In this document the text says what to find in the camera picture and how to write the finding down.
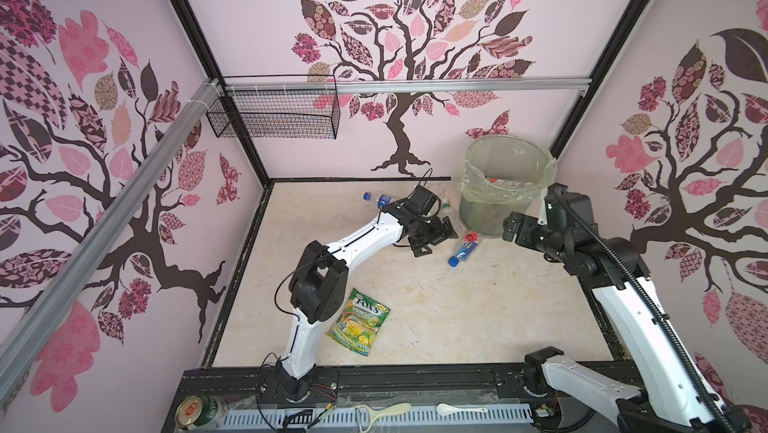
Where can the blue label Pepsi water bottle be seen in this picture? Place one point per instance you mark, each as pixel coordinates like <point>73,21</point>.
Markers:
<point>377,199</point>

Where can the white plastic spoon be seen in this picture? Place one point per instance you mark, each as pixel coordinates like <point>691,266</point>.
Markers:
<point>446,410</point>

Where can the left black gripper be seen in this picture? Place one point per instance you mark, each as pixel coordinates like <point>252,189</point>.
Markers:
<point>438,235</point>

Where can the green lined trash bin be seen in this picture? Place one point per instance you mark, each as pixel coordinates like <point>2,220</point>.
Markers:
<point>526,168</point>

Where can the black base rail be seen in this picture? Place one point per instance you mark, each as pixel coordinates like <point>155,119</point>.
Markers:
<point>358,383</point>

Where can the cream plastic peeler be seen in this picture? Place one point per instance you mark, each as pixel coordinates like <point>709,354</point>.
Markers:
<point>366,416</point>

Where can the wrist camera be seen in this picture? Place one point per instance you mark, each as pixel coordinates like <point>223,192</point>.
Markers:
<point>566,211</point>
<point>422,200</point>

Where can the Fox's candy bag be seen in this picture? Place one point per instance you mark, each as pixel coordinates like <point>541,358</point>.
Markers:
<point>359,323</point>

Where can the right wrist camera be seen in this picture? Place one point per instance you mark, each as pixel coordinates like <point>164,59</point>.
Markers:
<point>566,211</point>

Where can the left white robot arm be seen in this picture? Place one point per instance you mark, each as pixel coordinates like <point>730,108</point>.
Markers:
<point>318,285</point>

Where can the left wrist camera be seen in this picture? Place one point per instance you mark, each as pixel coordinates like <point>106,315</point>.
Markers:
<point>422,200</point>

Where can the blue cap Fiji bottle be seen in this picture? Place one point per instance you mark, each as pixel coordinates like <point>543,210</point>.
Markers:
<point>464,248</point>

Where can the white slotted cable duct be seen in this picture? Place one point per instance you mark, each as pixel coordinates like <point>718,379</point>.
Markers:
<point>319,419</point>

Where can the green label small bottle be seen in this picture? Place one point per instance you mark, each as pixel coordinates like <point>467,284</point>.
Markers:
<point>449,214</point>

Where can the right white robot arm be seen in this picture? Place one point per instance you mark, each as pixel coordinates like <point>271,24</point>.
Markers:
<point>674,395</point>

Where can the black wire wall basket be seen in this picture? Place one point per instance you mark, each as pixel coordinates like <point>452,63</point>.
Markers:
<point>290,106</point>

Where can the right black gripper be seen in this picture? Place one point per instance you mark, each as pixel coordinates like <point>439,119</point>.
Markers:
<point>525,222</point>

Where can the green drink can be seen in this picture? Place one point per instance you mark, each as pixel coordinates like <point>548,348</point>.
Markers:
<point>201,412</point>

